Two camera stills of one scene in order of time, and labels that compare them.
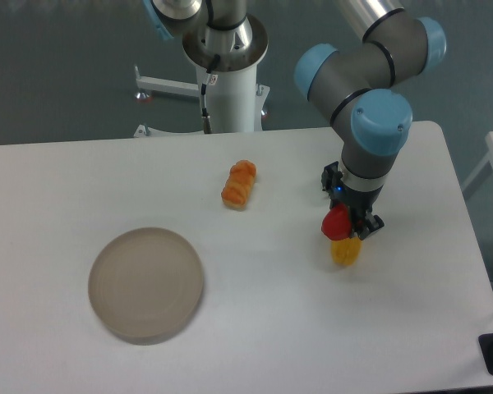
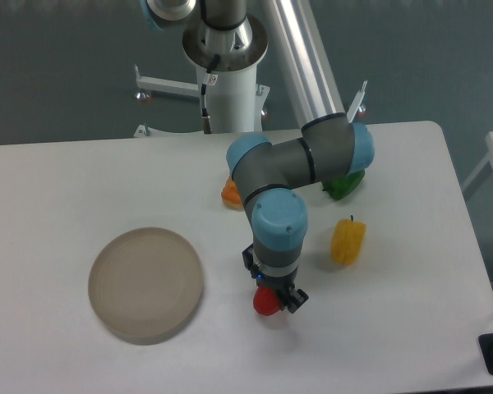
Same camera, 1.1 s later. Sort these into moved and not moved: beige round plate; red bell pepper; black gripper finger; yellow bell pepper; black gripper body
Moved: red bell pepper; black gripper finger; black gripper body
Not moved: beige round plate; yellow bell pepper
